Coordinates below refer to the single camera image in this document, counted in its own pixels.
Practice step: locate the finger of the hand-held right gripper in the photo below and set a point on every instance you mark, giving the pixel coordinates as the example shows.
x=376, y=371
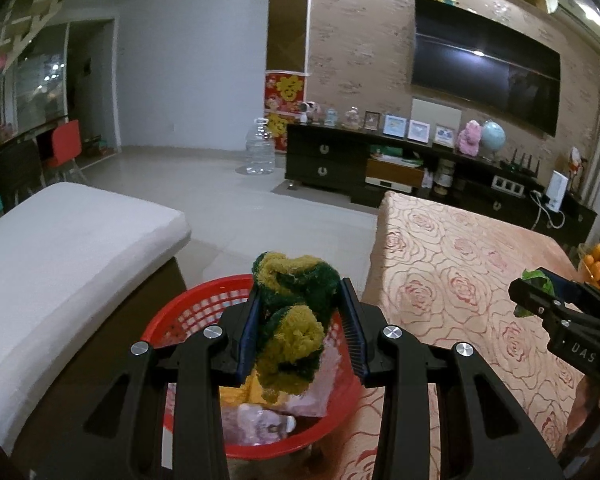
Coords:
x=587, y=297
x=535, y=300

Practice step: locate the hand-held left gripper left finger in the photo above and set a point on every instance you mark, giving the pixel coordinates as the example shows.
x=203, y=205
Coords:
x=247, y=340

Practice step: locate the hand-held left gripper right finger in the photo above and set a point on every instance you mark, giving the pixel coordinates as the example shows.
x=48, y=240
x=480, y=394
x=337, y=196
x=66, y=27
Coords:
x=352, y=330

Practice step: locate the green leaf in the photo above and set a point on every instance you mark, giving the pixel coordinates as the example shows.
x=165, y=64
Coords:
x=532, y=280

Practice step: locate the green yellow scrub cloth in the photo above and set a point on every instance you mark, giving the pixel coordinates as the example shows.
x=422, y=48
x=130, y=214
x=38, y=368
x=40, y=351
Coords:
x=290, y=330

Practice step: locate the yellow sponge cloth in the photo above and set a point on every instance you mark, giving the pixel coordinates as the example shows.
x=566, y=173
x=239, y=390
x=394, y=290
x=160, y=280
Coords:
x=252, y=391

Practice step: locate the clear plastic wrapper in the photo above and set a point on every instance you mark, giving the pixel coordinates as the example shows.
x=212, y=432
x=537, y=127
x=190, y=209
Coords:
x=257, y=422

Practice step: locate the red plastic mesh basket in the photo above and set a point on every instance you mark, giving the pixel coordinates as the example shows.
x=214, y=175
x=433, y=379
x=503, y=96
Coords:
x=305, y=438

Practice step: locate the white upright device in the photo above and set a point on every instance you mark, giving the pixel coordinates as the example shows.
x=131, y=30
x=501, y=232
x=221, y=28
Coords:
x=556, y=191

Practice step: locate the white power strip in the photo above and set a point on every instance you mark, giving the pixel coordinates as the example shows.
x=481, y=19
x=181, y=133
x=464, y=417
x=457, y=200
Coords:
x=507, y=185

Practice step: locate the black antenna router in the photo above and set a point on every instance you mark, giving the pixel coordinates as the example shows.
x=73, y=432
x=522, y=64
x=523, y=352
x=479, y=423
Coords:
x=520, y=167

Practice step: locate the red white figurine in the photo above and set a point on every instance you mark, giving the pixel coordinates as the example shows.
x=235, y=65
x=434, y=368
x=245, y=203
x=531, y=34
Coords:
x=575, y=161

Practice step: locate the white canister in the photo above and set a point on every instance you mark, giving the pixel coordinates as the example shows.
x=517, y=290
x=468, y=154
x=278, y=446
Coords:
x=446, y=172

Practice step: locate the light blue globe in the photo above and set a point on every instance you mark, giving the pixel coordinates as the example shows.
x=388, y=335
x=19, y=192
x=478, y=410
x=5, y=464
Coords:
x=493, y=136

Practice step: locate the pink plush toy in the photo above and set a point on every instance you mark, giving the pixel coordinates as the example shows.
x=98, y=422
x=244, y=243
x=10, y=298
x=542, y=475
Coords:
x=469, y=139

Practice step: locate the black television cabinet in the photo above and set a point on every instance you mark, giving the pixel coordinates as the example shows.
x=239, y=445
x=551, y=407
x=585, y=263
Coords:
x=305, y=160

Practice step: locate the green box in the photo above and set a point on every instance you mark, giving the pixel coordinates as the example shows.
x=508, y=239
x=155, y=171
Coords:
x=395, y=154

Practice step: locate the clear water jug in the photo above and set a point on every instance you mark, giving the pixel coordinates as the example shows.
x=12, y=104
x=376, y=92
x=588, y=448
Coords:
x=260, y=152

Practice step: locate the white cushioned sofa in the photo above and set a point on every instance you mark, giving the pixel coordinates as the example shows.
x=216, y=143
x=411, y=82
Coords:
x=70, y=240

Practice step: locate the large snow globe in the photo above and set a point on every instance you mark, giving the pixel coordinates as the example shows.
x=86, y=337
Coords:
x=352, y=118

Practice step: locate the small snow globe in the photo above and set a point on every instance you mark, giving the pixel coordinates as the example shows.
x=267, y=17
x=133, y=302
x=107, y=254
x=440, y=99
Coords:
x=331, y=117

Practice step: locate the colourful floor toys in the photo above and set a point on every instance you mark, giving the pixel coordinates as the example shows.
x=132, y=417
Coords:
x=95, y=146

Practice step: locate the red chair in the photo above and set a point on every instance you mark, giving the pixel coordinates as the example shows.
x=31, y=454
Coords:
x=65, y=142

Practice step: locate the black chair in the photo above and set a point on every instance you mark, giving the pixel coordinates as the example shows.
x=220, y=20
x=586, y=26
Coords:
x=17, y=170

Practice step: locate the white air conditioner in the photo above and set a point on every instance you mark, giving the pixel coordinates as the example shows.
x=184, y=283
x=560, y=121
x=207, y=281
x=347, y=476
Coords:
x=575, y=7

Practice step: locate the white wooden stair shelf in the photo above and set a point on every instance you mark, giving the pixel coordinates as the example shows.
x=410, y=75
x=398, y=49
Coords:
x=25, y=20

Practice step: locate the white picture frame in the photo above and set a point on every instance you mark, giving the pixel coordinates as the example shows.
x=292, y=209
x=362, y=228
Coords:
x=418, y=130
x=394, y=126
x=444, y=135

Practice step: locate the brown picture frame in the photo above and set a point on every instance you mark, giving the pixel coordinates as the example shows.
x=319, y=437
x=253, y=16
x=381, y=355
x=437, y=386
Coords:
x=372, y=121

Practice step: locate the white wall panel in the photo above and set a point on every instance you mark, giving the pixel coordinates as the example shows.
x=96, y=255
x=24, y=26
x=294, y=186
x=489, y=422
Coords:
x=435, y=109

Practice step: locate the white security camera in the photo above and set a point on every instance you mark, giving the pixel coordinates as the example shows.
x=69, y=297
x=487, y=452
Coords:
x=306, y=111

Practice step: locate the black wall television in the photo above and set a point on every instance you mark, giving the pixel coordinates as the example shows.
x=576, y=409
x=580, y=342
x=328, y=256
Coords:
x=480, y=60

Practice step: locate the red festive wall poster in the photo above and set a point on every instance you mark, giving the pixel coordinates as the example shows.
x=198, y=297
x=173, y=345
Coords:
x=285, y=87

